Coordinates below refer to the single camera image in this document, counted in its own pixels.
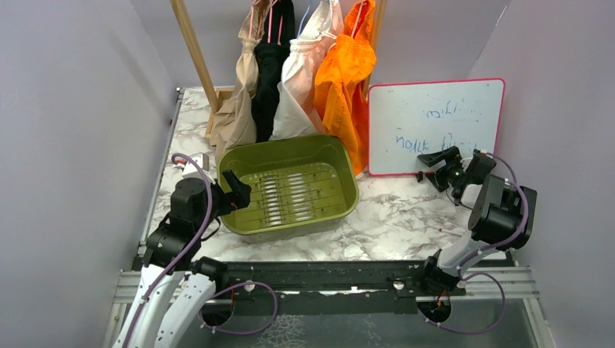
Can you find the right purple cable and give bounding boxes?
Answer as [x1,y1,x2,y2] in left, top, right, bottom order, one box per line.
[416,152,530,336]

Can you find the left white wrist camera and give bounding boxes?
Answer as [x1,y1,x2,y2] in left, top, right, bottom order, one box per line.
[173,153,213,181]

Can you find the white shorts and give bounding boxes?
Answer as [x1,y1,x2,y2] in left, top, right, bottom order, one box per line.
[270,1,344,141]

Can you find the pink framed whiteboard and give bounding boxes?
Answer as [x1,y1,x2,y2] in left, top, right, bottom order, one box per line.
[367,78,505,176]

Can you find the black shorts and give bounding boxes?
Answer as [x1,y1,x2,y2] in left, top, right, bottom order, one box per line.
[251,0,295,143]

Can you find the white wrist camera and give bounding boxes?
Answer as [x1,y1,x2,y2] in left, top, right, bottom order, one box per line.
[459,184,482,209]
[173,153,213,181]

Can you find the orange shorts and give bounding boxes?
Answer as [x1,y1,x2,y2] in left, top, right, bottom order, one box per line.
[313,1,377,175]

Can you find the pink wire hanger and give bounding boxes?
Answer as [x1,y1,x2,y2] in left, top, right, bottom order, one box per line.
[350,1,369,38]

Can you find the pink hanger of black shorts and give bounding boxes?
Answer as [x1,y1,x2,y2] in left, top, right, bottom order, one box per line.
[265,0,284,45]

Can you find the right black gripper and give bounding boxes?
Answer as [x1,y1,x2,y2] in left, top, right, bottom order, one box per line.
[418,146,468,192]

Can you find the blue wire hanger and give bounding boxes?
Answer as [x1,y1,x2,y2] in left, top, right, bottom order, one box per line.
[297,0,315,38]

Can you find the red capped marker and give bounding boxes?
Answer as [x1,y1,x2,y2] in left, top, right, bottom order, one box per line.
[438,228,464,236]

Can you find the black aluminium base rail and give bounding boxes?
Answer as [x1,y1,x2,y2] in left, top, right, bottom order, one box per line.
[115,259,539,318]

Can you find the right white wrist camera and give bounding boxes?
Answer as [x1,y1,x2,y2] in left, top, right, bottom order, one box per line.
[459,184,482,209]

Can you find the olive green plastic bin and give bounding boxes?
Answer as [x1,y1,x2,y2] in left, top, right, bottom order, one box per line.
[218,134,360,243]

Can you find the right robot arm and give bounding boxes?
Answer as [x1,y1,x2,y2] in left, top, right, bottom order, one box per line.
[418,146,537,295]

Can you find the wooden clothes rack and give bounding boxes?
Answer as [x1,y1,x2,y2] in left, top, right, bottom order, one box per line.
[171,1,370,139]

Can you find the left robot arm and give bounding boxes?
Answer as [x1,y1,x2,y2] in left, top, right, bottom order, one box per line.
[113,170,252,347]

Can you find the beige shorts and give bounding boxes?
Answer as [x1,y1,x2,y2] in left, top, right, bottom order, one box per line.
[210,1,271,162]

